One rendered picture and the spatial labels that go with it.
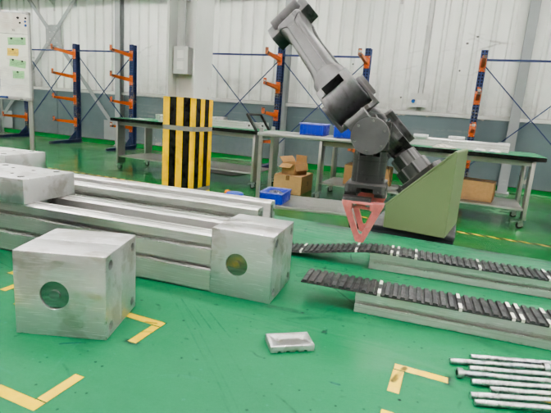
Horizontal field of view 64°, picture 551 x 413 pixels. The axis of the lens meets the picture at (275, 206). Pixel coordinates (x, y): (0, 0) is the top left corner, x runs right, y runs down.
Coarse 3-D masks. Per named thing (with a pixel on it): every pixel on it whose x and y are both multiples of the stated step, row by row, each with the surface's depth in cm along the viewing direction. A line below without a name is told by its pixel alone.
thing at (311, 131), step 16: (256, 128) 367; (272, 128) 413; (304, 128) 371; (320, 128) 367; (336, 128) 357; (272, 144) 416; (272, 160) 420; (256, 192) 376; (272, 192) 386; (288, 192) 390; (288, 208) 372; (304, 208) 370; (320, 208) 375; (336, 208) 380; (352, 208) 385
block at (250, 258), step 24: (240, 216) 68; (216, 240) 61; (240, 240) 60; (264, 240) 58; (288, 240) 65; (216, 264) 61; (240, 264) 60; (264, 264) 59; (288, 264) 67; (216, 288) 62; (240, 288) 61; (264, 288) 60
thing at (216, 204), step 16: (80, 176) 98; (96, 176) 99; (80, 192) 91; (96, 192) 88; (112, 192) 87; (128, 192) 86; (144, 192) 86; (160, 192) 92; (176, 192) 91; (192, 192) 90; (208, 192) 91; (176, 208) 85; (192, 208) 84; (208, 208) 81; (224, 208) 80; (240, 208) 80; (256, 208) 79; (272, 208) 87
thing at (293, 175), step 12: (288, 156) 603; (300, 156) 602; (288, 168) 581; (300, 168) 583; (348, 168) 549; (276, 180) 581; (288, 180) 575; (300, 180) 570; (468, 180) 502; (480, 180) 509; (492, 180) 515; (300, 192) 573; (468, 192) 503; (480, 192) 497; (492, 192) 491
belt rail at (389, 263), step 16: (384, 256) 76; (400, 272) 76; (416, 272) 75; (432, 272) 74; (448, 272) 74; (464, 272) 73; (480, 272) 72; (496, 288) 72; (512, 288) 71; (528, 288) 70; (544, 288) 70
